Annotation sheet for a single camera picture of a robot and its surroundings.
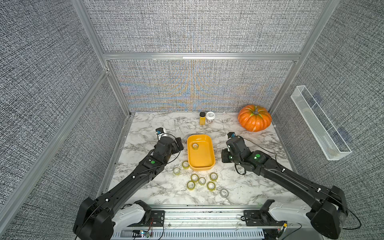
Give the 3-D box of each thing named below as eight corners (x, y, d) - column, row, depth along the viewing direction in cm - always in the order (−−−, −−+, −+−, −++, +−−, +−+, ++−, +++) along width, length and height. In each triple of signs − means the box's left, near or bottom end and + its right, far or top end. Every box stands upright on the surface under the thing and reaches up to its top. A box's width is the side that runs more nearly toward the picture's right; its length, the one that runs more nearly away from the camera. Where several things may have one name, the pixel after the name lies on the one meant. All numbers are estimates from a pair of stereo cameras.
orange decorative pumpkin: (240, 135, 108) (245, 123, 98) (235, 116, 120) (239, 104, 110) (267, 134, 108) (274, 123, 98) (260, 116, 120) (265, 104, 110)
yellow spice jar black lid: (199, 125, 115) (199, 116, 107) (199, 121, 118) (199, 111, 110) (205, 125, 115) (205, 116, 107) (204, 121, 118) (205, 111, 110)
